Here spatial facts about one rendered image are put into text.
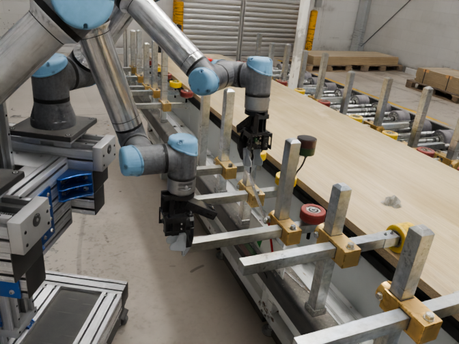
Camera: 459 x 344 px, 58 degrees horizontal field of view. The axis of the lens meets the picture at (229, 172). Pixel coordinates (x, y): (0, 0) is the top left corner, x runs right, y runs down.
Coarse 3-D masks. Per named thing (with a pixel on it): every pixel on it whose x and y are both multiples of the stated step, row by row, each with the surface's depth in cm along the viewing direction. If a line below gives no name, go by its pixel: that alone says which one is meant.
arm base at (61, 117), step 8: (40, 104) 138; (48, 104) 138; (56, 104) 139; (64, 104) 141; (32, 112) 142; (40, 112) 138; (48, 112) 138; (56, 112) 139; (64, 112) 141; (72, 112) 145; (32, 120) 140; (40, 120) 139; (48, 120) 139; (56, 120) 140; (64, 120) 142; (72, 120) 144; (40, 128) 140; (48, 128) 140; (56, 128) 140; (64, 128) 142
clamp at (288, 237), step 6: (270, 216) 135; (270, 222) 136; (276, 222) 132; (282, 222) 131; (288, 222) 131; (282, 228) 129; (288, 228) 128; (282, 234) 129; (288, 234) 126; (294, 234) 127; (300, 234) 128; (282, 240) 130; (288, 240) 127; (294, 240) 128; (300, 240) 129
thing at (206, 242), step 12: (264, 228) 129; (276, 228) 129; (300, 228) 132; (312, 228) 134; (204, 240) 120; (216, 240) 121; (228, 240) 123; (240, 240) 125; (252, 240) 126; (192, 252) 119
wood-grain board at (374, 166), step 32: (160, 64) 331; (288, 96) 271; (288, 128) 209; (320, 128) 214; (352, 128) 218; (320, 160) 173; (352, 160) 176; (384, 160) 180; (416, 160) 183; (320, 192) 146; (352, 192) 148; (384, 192) 150; (416, 192) 153; (448, 192) 155; (352, 224) 129; (384, 224) 130; (416, 224) 131; (448, 224) 133; (384, 256) 117; (448, 256) 116; (448, 288) 103
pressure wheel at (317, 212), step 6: (306, 204) 136; (312, 204) 136; (306, 210) 132; (312, 210) 132; (318, 210) 133; (324, 210) 133; (300, 216) 133; (306, 216) 131; (312, 216) 130; (318, 216) 130; (324, 216) 132; (306, 222) 131; (312, 222) 130; (318, 222) 130
